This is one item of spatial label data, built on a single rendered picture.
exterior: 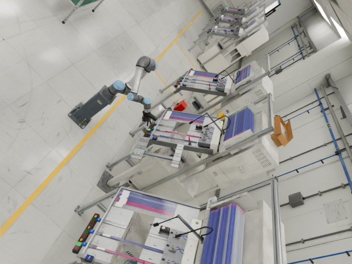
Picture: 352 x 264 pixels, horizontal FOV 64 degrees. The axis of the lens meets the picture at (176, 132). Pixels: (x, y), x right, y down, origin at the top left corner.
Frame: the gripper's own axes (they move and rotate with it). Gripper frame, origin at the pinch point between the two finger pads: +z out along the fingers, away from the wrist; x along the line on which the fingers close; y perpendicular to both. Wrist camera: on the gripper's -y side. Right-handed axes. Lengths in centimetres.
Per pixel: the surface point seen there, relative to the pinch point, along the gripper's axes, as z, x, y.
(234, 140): -9, 11, -93
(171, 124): 9.9, -26.8, -17.7
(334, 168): 68, -78, -229
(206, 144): 5, 6, -65
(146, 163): 21.4, 35.2, -8.0
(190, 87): 9, -136, -19
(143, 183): 77, 10, 5
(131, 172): 38, 35, 9
